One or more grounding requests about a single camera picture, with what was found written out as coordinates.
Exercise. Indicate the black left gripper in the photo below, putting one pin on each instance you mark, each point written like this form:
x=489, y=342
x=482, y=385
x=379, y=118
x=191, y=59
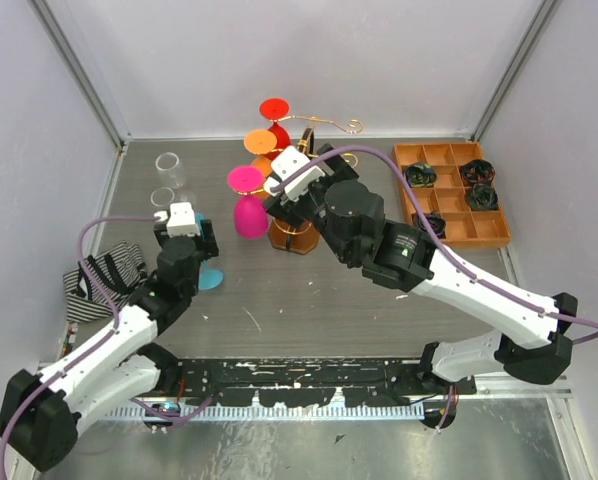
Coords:
x=208, y=247

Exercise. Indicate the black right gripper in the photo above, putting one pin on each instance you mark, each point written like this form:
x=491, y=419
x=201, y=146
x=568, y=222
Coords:
x=289, y=204

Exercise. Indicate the gold wire wine glass rack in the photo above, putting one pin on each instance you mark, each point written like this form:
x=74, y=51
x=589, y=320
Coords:
x=304, y=238

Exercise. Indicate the blue wine glass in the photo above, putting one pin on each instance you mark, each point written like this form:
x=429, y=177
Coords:
x=209, y=278

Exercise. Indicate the clear wine glass front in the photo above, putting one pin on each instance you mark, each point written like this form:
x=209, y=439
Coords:
x=162, y=197

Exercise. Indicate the clear wine glass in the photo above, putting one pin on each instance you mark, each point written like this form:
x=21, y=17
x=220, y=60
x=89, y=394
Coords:
x=170, y=170
x=162, y=197

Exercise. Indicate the pink wine glass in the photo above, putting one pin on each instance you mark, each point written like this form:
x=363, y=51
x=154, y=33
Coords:
x=250, y=220

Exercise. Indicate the orange wine glass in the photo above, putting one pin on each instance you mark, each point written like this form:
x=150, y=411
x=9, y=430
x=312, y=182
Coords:
x=260, y=143

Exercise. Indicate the striped black white cloth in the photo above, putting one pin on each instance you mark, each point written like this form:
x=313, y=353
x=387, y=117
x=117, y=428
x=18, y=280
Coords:
x=118, y=270

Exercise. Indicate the red wine glass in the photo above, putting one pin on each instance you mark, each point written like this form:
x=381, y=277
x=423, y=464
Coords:
x=273, y=110

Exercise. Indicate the wooden compartment tray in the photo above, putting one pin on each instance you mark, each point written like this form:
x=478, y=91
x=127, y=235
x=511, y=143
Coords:
x=465, y=228

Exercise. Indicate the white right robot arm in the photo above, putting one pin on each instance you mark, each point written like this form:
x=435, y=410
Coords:
x=527, y=339

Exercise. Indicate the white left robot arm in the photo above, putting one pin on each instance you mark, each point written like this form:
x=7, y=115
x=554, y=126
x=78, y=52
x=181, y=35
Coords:
x=43, y=414

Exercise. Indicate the dark rolled fabric rear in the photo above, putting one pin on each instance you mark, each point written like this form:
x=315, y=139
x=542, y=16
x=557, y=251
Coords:
x=420, y=175

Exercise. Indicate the dark rolled fabric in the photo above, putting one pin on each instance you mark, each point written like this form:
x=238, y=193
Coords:
x=482, y=197
x=477, y=171
x=435, y=221
x=420, y=175

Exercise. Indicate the dark rolled fabric front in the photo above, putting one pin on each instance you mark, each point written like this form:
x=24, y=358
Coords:
x=435, y=221

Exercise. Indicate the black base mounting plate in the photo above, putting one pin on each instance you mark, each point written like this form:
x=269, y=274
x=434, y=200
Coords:
x=299, y=382

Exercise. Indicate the dark rolled fabric middle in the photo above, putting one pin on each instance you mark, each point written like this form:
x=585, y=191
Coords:
x=482, y=197

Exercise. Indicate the dark rolled fabric right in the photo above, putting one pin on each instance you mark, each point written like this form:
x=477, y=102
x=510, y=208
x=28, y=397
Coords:
x=477, y=171

